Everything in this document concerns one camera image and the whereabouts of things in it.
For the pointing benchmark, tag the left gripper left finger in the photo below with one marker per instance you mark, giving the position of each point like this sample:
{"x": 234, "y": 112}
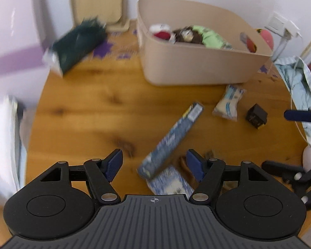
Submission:
{"x": 99, "y": 175}

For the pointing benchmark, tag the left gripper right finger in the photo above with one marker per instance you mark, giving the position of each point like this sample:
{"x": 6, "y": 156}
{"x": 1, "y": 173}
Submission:
{"x": 208, "y": 173}

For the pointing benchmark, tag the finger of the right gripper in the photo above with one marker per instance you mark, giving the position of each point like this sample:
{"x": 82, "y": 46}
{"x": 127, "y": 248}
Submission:
{"x": 298, "y": 115}
{"x": 295, "y": 175}

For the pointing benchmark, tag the blue white tissue packet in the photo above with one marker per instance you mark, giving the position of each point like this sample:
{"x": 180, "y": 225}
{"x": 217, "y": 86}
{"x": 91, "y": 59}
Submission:
{"x": 169, "y": 182}

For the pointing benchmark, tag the long blue toothpaste box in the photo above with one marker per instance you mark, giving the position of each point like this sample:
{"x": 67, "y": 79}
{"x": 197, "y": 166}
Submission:
{"x": 157, "y": 157}

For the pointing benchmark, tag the green snack packet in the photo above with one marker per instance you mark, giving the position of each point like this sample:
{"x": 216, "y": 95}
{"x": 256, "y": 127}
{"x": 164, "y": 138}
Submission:
{"x": 212, "y": 39}

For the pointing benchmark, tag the brown furry plush toy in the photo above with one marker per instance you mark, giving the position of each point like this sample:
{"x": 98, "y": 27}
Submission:
{"x": 188, "y": 35}

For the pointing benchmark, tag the white plush red cap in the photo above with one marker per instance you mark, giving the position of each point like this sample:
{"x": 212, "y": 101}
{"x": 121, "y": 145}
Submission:
{"x": 163, "y": 32}

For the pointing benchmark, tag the round white power hub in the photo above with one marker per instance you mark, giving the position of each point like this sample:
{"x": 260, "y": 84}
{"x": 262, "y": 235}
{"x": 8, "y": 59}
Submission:
{"x": 306, "y": 158}

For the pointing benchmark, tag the light blue plastic bag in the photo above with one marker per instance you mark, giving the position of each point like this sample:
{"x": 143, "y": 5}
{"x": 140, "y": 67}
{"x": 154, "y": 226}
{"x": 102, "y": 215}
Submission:
{"x": 297, "y": 78}

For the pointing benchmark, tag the small black cube box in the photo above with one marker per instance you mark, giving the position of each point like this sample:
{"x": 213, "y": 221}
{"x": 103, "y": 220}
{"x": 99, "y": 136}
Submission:
{"x": 257, "y": 116}

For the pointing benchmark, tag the white blue wrapped snack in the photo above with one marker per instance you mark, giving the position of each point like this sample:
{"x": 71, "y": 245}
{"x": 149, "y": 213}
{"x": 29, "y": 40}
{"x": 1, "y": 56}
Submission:
{"x": 227, "y": 106}

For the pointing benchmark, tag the pink green plush ball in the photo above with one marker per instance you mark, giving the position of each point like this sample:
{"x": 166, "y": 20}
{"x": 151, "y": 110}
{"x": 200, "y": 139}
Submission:
{"x": 267, "y": 36}

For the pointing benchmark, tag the beige plastic storage bin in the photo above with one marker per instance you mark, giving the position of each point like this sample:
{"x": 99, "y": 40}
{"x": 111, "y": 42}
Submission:
{"x": 166, "y": 63}

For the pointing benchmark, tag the dark green tissue pack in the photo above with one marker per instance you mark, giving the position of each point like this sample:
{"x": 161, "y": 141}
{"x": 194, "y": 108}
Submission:
{"x": 69, "y": 50}

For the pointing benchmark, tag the white wall charger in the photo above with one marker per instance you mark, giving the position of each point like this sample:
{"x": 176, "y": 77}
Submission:
{"x": 292, "y": 29}

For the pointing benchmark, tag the white wall socket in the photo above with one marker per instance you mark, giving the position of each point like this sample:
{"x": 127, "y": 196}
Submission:
{"x": 276, "y": 23}

